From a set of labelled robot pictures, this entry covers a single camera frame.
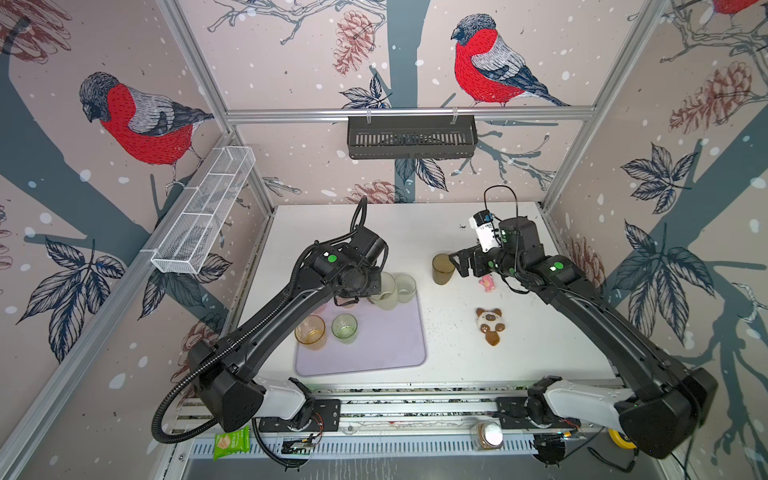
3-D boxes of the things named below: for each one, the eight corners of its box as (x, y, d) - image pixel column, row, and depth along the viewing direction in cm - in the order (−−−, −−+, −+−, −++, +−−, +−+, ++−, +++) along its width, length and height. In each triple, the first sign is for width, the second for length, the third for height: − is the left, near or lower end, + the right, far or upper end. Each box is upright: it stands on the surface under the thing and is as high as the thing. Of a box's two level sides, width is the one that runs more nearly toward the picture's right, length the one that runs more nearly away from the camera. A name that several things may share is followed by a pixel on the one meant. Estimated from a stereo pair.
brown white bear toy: (482, 346, 87) (485, 342, 84) (475, 313, 94) (478, 308, 91) (506, 346, 87) (509, 342, 84) (497, 313, 94) (500, 308, 91)
